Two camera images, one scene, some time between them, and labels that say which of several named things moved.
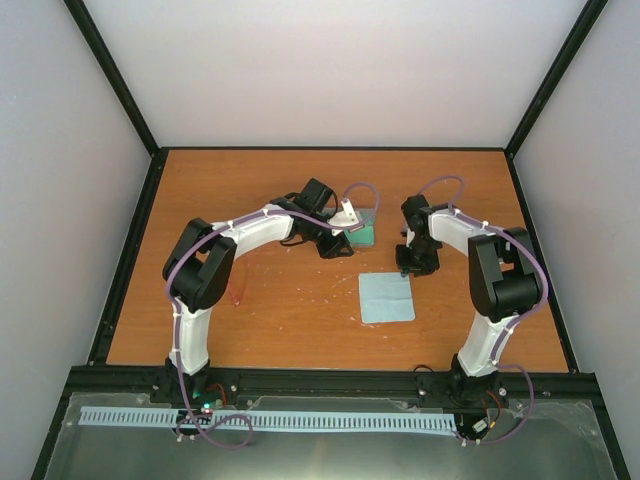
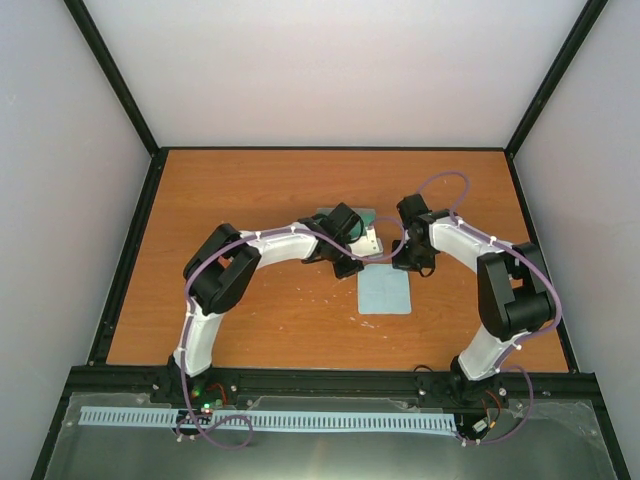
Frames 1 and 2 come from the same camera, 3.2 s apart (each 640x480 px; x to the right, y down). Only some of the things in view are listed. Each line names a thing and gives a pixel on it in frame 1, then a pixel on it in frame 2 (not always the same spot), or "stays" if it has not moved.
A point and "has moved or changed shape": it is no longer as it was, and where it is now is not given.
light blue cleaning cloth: x=386 y=297 has moved or changed shape
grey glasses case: x=364 y=234 stays
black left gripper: x=330 y=250 -> x=341 y=271
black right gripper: x=406 y=267 stays
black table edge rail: x=334 y=148 stays
